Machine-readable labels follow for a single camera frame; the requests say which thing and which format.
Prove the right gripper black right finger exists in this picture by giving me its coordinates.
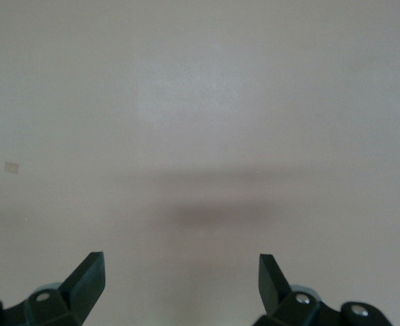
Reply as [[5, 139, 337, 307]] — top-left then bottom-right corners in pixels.
[[253, 253, 395, 326]]

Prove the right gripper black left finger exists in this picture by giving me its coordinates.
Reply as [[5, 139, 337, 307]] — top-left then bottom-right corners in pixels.
[[0, 251, 106, 326]]

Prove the small brown tape patch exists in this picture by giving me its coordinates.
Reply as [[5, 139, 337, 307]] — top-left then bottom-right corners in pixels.
[[3, 161, 22, 177]]

